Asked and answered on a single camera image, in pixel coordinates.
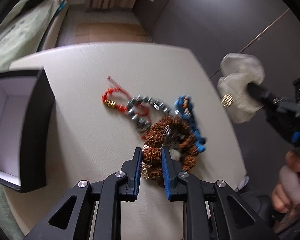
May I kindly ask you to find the black garment on bed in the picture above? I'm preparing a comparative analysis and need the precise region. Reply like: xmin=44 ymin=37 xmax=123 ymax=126
xmin=20 ymin=0 xmax=45 ymax=13

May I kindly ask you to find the right hand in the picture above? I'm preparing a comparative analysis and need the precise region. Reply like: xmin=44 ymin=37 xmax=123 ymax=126
xmin=271 ymin=148 xmax=300 ymax=213

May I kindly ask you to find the brown rudraksha bead bracelet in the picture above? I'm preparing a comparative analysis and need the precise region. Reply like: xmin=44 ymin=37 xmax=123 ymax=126
xmin=141 ymin=115 xmax=199 ymax=187

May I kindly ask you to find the flattened cardboard sheet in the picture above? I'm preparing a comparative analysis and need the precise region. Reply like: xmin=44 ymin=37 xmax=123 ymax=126
xmin=73 ymin=23 xmax=150 ymax=44

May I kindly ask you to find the green bed sheet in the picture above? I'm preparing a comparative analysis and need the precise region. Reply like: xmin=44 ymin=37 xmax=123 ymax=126
xmin=0 ymin=0 xmax=69 ymax=239

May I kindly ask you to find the red cord bracelet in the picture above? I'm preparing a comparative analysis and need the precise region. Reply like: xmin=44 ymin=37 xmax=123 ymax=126
xmin=101 ymin=75 xmax=151 ymax=117

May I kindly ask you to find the blue braided bracelet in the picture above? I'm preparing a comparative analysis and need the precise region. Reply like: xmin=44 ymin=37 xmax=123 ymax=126
xmin=174 ymin=94 xmax=207 ymax=153

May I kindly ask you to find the black jewelry box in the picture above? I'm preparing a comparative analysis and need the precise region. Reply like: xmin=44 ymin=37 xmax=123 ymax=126
xmin=0 ymin=69 xmax=55 ymax=193

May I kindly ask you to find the grey stone bead bracelet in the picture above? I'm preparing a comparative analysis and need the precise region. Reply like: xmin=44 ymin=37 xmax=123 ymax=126
xmin=126 ymin=95 xmax=179 ymax=132

